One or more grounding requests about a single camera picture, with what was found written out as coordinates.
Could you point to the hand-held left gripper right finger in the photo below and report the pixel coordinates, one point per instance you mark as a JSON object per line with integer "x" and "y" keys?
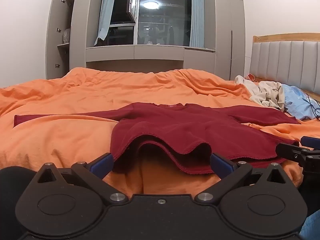
{"x": 221, "y": 165}

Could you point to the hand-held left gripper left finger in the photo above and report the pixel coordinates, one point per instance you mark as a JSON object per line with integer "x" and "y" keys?
{"x": 103, "y": 165}

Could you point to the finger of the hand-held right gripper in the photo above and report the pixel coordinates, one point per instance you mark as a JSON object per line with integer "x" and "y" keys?
{"x": 287, "y": 150}
{"x": 311, "y": 140}

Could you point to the dark red long-sleeved shirt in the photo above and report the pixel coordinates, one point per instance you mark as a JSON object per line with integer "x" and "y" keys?
{"x": 175, "y": 130}

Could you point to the beige crumpled clothes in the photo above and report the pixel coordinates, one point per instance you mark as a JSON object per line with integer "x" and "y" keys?
{"x": 265, "y": 92}

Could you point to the light blue cloth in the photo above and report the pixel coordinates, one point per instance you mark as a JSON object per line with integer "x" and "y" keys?
{"x": 297, "y": 102}

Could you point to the orange blanket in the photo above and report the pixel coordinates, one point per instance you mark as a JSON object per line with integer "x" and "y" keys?
{"x": 62, "y": 130}

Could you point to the blue checked cloth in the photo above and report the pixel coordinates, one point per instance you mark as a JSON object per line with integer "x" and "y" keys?
{"x": 311, "y": 227}

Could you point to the grey padded wooden headboard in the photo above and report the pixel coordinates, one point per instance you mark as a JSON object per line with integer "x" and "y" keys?
{"x": 287, "y": 60}

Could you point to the grey window bench cabinet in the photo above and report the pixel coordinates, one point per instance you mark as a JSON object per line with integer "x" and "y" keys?
{"x": 150, "y": 53}

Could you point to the grey closed wardrobe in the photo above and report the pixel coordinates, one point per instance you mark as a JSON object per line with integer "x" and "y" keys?
{"x": 230, "y": 30}

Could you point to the white bag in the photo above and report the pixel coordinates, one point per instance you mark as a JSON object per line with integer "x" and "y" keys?
{"x": 66, "y": 36}

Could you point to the grey open wardrobe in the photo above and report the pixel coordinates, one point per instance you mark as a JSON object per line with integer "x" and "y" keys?
{"x": 77, "y": 30}

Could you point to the window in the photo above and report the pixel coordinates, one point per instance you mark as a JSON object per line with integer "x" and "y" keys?
{"x": 162, "y": 22}

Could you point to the light blue curtain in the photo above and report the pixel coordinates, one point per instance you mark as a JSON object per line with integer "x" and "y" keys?
{"x": 106, "y": 10}
{"x": 197, "y": 12}

